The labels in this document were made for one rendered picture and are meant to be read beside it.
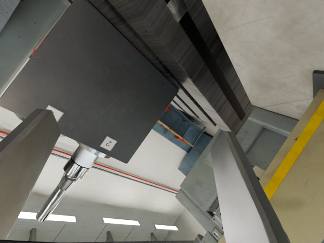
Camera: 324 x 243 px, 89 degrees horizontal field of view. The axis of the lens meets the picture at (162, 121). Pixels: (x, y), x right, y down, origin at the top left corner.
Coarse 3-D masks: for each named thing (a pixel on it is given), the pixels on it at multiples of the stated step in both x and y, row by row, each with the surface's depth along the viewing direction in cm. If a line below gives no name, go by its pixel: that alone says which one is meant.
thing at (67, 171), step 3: (63, 168) 33; (66, 168) 33; (66, 171) 33; (69, 171) 33; (69, 174) 32; (72, 174) 33; (75, 174) 33; (72, 177) 33; (75, 177) 33; (78, 177) 33; (81, 177) 34
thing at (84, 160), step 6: (78, 150) 33; (84, 150) 33; (72, 156) 33; (78, 156) 33; (84, 156) 33; (90, 156) 33; (96, 156) 34; (72, 162) 33; (78, 162) 33; (84, 162) 33; (90, 162) 34; (72, 168) 33; (78, 168) 33; (84, 168) 33; (90, 168) 35; (78, 174) 33; (84, 174) 34
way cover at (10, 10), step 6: (0, 0) 40; (6, 0) 40; (12, 0) 40; (18, 0) 41; (0, 6) 41; (6, 6) 41; (12, 6) 41; (0, 12) 41; (6, 12) 42; (12, 12) 42; (0, 18) 42; (6, 18) 42; (0, 24) 43; (0, 30) 44
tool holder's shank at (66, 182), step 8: (64, 176) 33; (64, 184) 33; (72, 184) 34; (56, 192) 33; (64, 192) 34; (48, 200) 34; (56, 200) 34; (40, 208) 34; (48, 208) 33; (40, 216) 33; (48, 216) 34
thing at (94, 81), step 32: (64, 32) 23; (96, 32) 24; (32, 64) 22; (64, 64) 24; (96, 64) 26; (128, 64) 28; (32, 96) 23; (64, 96) 25; (96, 96) 27; (128, 96) 29; (160, 96) 32; (64, 128) 26; (96, 128) 28; (128, 128) 31; (128, 160) 33
